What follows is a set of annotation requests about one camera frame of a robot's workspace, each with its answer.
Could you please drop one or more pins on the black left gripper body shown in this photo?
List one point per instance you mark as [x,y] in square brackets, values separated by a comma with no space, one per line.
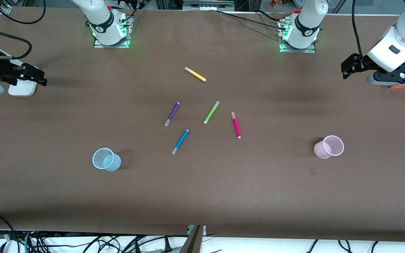
[358,62]

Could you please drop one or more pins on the pink marker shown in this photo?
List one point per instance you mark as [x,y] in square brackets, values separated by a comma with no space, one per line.
[236,126]

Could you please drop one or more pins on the blue marker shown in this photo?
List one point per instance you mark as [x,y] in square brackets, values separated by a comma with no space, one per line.
[180,141]

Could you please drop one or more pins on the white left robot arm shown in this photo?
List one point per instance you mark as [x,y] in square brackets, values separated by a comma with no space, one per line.
[308,21]

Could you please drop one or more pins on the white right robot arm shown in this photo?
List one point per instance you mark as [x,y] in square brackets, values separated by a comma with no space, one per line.
[100,17]

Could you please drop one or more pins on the white desk lamp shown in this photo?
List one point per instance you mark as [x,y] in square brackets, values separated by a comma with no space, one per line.
[21,89]

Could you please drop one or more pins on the multicoloured puzzle cube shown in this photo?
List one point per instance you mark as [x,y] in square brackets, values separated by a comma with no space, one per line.
[396,86]

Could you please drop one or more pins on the aluminium corner profile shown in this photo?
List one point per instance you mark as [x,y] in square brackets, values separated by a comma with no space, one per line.
[5,7]

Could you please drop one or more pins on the pink plastic cup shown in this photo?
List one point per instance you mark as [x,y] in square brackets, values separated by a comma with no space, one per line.
[323,151]

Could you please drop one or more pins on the blue plastic cup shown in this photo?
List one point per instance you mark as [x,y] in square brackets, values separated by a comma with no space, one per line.
[113,165]

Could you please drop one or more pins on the purple marker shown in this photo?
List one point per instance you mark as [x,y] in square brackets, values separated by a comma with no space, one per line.
[172,113]

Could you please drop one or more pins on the green marker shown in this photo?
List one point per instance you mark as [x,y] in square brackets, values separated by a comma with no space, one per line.
[211,112]

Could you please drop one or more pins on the yellow marker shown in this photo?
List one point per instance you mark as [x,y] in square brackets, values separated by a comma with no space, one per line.
[195,74]

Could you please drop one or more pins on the black power plug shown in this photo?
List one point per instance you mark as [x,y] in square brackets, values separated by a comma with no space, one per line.
[167,246]

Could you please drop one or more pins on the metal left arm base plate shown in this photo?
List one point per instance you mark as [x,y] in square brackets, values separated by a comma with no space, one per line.
[297,50]

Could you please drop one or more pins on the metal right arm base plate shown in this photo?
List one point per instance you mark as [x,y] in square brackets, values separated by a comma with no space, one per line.
[127,33]

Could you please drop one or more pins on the dark table frame post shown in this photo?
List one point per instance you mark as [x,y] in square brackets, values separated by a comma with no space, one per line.
[193,242]

